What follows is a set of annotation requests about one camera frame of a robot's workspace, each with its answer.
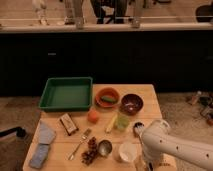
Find black white dish brush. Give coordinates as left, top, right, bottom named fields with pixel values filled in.
left=133, top=122, right=144, bottom=136

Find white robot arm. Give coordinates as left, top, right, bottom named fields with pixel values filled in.
left=133, top=119, right=213, bottom=171

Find green plastic cup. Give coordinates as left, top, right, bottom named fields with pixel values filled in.
left=115, top=115, right=130, bottom=131

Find white paper cup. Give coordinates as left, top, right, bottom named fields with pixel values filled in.
left=118, top=142, right=137, bottom=163

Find orange bowl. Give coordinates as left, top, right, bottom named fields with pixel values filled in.
left=95, top=87, right=120, bottom=108

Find green pickle toy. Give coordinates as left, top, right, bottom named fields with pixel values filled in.
left=101, top=96, right=117, bottom=103

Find dark brown bowl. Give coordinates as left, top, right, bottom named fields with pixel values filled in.
left=120, top=94, right=144, bottom=115

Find orange fruit toy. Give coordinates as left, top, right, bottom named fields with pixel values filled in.
left=87, top=110, right=99, bottom=123

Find yellow banana toy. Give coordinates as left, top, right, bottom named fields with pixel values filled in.
left=105, top=114, right=118, bottom=133

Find green plastic tray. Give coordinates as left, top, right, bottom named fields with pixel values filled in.
left=39, top=77, right=93, bottom=112

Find metal fork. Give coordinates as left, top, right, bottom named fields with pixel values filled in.
left=68, top=128, right=92, bottom=160

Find wooden table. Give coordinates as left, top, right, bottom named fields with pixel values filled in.
left=23, top=84, right=162, bottom=171

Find brown chocolate bar box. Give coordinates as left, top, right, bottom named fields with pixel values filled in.
left=60, top=113, right=79, bottom=136

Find purple grape bunch toy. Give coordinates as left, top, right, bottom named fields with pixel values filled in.
left=81, top=137, right=98, bottom=165

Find grey folded cloth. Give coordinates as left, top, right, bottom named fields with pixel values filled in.
left=38, top=121, right=56, bottom=145

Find black office chair base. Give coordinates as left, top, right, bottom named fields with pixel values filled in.
left=0, top=127, right=26, bottom=138

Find blue sponge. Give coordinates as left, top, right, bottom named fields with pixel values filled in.
left=29, top=144, right=50, bottom=169

